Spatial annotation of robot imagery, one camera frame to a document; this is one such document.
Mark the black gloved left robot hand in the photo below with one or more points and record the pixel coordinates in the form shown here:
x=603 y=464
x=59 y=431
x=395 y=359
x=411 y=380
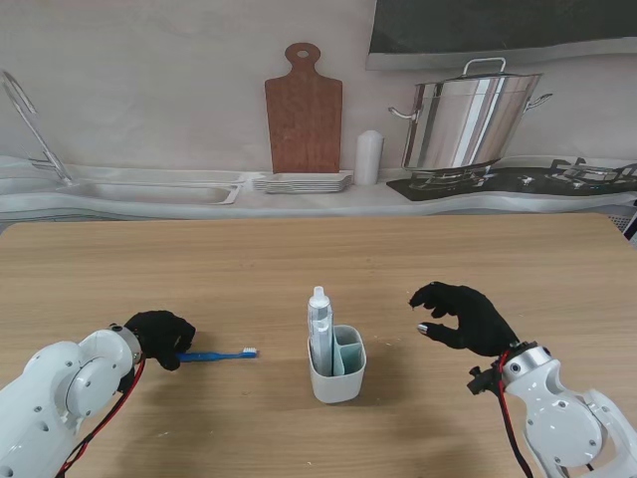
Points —
x=161 y=336

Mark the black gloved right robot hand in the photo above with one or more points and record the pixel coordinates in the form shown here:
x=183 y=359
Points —
x=480 y=323

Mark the blue toothbrush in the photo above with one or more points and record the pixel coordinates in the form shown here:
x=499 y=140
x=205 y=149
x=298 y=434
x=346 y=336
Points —
x=219 y=355

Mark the white silver toothpaste tube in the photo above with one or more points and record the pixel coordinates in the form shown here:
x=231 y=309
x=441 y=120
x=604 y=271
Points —
x=320 y=318

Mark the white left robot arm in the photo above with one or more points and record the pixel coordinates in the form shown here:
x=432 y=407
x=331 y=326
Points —
x=55 y=393

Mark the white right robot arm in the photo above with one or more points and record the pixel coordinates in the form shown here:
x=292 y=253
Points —
x=567 y=428

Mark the white divided toothbrush holder cup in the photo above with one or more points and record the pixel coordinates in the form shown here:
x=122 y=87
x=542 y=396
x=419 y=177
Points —
x=336 y=388

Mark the black gas stove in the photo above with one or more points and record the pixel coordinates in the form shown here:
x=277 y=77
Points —
x=512 y=184

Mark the perforated metal panel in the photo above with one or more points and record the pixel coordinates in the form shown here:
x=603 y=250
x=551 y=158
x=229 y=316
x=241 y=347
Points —
x=628 y=221

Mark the large steel stock pot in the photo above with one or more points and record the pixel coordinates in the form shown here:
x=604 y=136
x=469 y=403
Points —
x=468 y=124

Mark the white cylindrical canister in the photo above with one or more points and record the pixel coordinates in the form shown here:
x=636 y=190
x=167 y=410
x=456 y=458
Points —
x=369 y=157

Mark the stack of white plates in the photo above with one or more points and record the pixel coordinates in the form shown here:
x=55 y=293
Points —
x=301 y=182

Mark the chrome arched faucet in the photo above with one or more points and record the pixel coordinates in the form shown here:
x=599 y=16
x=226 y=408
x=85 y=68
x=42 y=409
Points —
x=37 y=134

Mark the brown wooden cutting board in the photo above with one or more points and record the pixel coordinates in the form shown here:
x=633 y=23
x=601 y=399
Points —
x=303 y=119

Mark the dark range hood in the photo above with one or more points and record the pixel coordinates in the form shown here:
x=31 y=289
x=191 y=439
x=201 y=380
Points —
x=497 y=25

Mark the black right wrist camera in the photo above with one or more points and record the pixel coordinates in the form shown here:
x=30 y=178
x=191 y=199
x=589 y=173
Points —
x=483 y=381

